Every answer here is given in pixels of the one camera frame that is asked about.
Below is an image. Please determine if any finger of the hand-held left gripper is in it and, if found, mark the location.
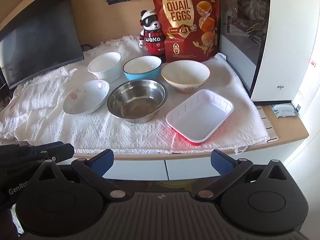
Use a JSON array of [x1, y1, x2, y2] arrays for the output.
[[30, 141, 75, 165]]

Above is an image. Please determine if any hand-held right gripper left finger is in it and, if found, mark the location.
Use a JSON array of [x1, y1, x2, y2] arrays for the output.
[[31, 149, 130, 202]]

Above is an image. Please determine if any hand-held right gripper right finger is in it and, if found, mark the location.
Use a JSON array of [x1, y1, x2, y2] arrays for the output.
[[195, 149, 290, 202]]

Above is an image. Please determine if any white floral plate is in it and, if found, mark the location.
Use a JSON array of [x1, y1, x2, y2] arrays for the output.
[[62, 79, 110, 116]]

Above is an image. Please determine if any stainless steel bowl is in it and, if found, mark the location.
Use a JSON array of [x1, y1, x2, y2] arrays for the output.
[[107, 79, 168, 124]]

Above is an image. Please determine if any cream flared bowl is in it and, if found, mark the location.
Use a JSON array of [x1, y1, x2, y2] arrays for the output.
[[161, 60, 210, 94]]

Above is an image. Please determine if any plain white bowl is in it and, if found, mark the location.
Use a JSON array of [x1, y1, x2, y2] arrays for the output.
[[87, 52, 122, 83]]

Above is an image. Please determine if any blue bowl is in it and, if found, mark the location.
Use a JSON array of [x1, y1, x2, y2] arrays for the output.
[[122, 55, 162, 81]]

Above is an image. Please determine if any white textured cloth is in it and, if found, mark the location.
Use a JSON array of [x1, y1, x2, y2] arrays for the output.
[[0, 34, 272, 155]]

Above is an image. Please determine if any white drawer front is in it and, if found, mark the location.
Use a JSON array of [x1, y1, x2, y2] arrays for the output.
[[106, 159, 166, 181], [166, 158, 218, 181]]

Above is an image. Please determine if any red and white plastic tray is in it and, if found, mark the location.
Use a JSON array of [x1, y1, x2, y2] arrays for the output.
[[166, 89, 235, 144]]

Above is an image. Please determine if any white slotted board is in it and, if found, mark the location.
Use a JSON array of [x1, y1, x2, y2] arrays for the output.
[[255, 106, 279, 142]]

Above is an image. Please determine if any small green card packet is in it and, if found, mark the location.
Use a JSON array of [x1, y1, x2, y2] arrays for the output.
[[270, 103, 300, 118]]

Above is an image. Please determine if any black computer monitor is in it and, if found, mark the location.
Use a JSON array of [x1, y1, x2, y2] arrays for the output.
[[0, 0, 85, 91]]

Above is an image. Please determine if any white computer case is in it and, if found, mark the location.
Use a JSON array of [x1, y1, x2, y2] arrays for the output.
[[217, 0, 320, 103]]

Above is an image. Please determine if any panda figurine in red suit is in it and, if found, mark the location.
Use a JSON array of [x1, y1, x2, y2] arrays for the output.
[[139, 9, 167, 62]]

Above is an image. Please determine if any red snack bag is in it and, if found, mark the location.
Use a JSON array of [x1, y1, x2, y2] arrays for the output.
[[150, 0, 222, 64]]

